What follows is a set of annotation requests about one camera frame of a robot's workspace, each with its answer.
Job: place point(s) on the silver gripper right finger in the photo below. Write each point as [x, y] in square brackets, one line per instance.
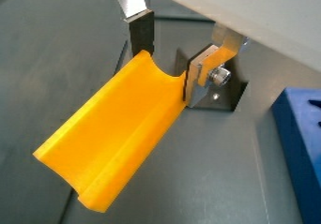
[227, 44]

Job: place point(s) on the black fixture stand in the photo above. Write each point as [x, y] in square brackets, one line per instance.
[225, 86]

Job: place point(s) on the yellow arch block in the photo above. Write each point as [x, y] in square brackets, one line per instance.
[96, 150]

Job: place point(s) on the blue shape sorter base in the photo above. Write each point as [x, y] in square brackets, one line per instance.
[297, 116]

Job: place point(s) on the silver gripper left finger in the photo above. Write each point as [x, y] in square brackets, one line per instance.
[139, 17]

